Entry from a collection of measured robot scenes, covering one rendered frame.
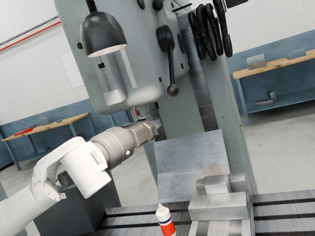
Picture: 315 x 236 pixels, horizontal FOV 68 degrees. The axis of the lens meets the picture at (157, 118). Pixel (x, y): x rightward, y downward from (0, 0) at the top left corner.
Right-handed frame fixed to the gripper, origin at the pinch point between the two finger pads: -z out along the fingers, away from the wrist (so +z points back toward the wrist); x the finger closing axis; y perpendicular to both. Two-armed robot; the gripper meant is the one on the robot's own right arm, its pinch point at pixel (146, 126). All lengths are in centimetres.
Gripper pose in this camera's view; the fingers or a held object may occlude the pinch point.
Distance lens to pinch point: 67.4
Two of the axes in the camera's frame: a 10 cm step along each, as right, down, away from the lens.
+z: -5.6, 3.3, -7.6
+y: 2.9, 9.4, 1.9
